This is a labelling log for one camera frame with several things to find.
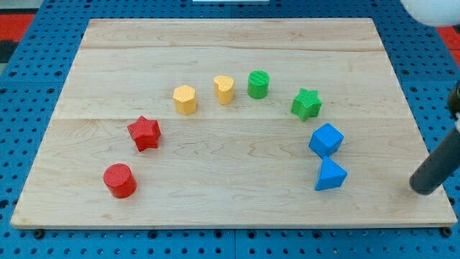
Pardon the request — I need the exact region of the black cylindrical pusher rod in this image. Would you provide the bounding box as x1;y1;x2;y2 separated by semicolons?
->
409;82;459;195

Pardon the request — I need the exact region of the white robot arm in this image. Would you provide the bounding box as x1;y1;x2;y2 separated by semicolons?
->
401;0;459;195

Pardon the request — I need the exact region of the blue triangle block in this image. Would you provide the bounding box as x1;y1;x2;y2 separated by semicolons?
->
315;156;348;191

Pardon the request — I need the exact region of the yellow heart block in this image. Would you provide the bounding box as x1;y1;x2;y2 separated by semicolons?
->
213;75;234;105

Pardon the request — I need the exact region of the blue cube block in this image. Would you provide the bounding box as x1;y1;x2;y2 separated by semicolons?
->
308;123;344;158

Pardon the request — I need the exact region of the green star block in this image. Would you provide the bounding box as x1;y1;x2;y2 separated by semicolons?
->
290;88;322;122

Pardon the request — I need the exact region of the green cylinder block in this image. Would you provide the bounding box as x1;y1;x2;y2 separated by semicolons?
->
247;70;270;99

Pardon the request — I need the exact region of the wooden board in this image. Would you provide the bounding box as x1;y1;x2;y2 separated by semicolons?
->
11;18;457;230

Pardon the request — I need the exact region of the yellow hexagon block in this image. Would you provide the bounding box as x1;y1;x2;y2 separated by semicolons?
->
173;85;197;115

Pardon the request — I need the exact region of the red star block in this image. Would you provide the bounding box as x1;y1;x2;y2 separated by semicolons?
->
127;116;161;152

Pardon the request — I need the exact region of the red cylinder block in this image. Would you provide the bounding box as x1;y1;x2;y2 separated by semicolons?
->
103;163;137;199

